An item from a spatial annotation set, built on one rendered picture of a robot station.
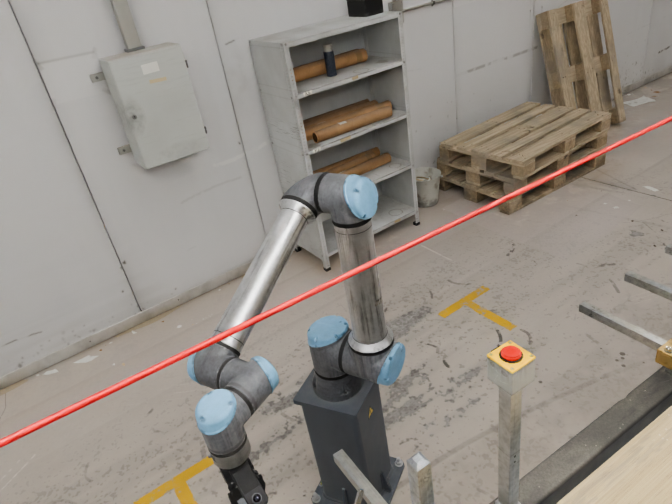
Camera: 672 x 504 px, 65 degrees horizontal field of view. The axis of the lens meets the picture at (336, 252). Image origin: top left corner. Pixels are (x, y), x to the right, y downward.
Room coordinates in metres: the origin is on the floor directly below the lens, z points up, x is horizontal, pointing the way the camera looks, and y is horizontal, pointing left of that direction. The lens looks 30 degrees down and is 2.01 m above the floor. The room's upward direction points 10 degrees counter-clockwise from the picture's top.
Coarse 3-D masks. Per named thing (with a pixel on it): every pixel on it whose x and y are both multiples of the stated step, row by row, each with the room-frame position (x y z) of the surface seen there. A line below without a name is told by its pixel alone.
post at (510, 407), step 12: (504, 396) 0.80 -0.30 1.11; (516, 396) 0.79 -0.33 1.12; (504, 408) 0.80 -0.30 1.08; (516, 408) 0.79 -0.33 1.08; (504, 420) 0.80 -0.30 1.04; (516, 420) 0.79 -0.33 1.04; (504, 432) 0.80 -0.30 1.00; (516, 432) 0.79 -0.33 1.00; (504, 444) 0.80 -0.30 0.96; (516, 444) 0.79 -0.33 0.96; (504, 456) 0.80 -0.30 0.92; (516, 456) 0.80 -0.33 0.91; (504, 468) 0.80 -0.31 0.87; (516, 468) 0.80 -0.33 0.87; (504, 480) 0.80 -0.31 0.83; (516, 480) 0.80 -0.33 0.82; (504, 492) 0.80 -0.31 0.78; (516, 492) 0.80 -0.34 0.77
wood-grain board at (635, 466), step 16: (640, 432) 0.81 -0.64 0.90; (656, 432) 0.80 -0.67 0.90; (624, 448) 0.78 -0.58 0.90; (640, 448) 0.77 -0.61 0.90; (656, 448) 0.76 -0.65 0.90; (608, 464) 0.74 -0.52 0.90; (624, 464) 0.74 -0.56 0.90; (640, 464) 0.73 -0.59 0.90; (656, 464) 0.72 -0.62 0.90; (592, 480) 0.71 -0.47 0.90; (608, 480) 0.71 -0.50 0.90; (624, 480) 0.70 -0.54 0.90; (640, 480) 0.69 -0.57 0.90; (656, 480) 0.69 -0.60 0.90; (576, 496) 0.68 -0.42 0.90; (592, 496) 0.68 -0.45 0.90; (608, 496) 0.67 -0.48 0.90; (624, 496) 0.66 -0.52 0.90; (640, 496) 0.66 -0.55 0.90; (656, 496) 0.65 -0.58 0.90
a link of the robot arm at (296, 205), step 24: (288, 192) 1.39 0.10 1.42; (312, 192) 1.36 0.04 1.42; (288, 216) 1.33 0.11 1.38; (312, 216) 1.35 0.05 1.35; (264, 240) 1.29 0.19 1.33; (288, 240) 1.27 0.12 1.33; (264, 264) 1.21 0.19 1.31; (240, 288) 1.17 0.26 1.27; (264, 288) 1.17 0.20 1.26; (240, 312) 1.11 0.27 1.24; (240, 336) 1.07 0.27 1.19; (192, 360) 1.02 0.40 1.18; (216, 360) 1.00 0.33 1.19; (216, 384) 0.96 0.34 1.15
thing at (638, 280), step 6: (630, 276) 1.49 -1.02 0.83; (636, 276) 1.49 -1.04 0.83; (642, 276) 1.48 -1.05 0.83; (630, 282) 1.49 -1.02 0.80; (636, 282) 1.47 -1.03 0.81; (642, 282) 1.45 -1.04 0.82; (648, 282) 1.44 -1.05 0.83; (654, 282) 1.44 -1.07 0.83; (648, 288) 1.43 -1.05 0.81; (654, 288) 1.42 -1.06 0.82; (660, 288) 1.40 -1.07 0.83; (666, 288) 1.39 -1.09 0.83; (660, 294) 1.40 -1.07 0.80; (666, 294) 1.38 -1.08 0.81
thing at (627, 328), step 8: (584, 304) 1.39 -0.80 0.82; (584, 312) 1.38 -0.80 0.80; (592, 312) 1.35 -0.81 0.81; (600, 312) 1.34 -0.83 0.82; (608, 312) 1.33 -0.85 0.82; (600, 320) 1.33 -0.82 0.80; (608, 320) 1.30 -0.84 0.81; (616, 320) 1.29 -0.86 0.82; (624, 320) 1.28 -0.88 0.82; (616, 328) 1.28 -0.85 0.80; (624, 328) 1.25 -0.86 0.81; (632, 328) 1.24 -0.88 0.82; (640, 328) 1.23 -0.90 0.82; (632, 336) 1.23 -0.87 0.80; (640, 336) 1.21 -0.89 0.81; (648, 336) 1.19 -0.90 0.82; (656, 336) 1.19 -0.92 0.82; (648, 344) 1.18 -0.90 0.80; (656, 344) 1.16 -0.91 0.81
